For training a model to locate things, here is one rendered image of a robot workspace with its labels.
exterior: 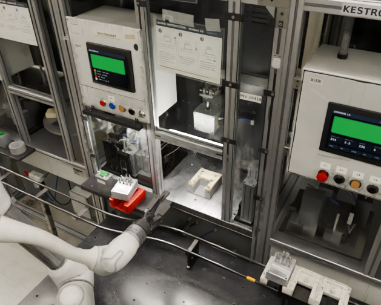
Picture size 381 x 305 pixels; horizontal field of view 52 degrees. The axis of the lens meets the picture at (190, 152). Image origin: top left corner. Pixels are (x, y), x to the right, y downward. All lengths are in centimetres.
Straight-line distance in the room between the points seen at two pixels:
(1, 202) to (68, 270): 45
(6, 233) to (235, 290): 111
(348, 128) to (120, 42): 100
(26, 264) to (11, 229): 176
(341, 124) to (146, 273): 123
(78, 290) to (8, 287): 145
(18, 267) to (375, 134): 263
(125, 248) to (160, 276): 55
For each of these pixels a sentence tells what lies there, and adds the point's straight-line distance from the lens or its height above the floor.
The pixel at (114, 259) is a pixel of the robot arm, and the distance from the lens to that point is 158.
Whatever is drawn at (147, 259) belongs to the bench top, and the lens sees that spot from 218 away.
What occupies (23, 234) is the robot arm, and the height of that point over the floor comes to 133.
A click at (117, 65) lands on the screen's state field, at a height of 166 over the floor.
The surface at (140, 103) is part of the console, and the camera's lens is 187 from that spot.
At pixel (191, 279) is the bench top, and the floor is 68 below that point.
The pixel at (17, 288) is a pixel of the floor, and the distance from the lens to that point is 316.
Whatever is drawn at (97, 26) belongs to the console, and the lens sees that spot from 185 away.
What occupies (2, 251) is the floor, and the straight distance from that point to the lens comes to 344.
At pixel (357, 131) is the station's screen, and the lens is 146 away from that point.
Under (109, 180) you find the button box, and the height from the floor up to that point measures 101.
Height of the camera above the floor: 236
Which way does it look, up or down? 36 degrees down
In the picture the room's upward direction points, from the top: 1 degrees counter-clockwise
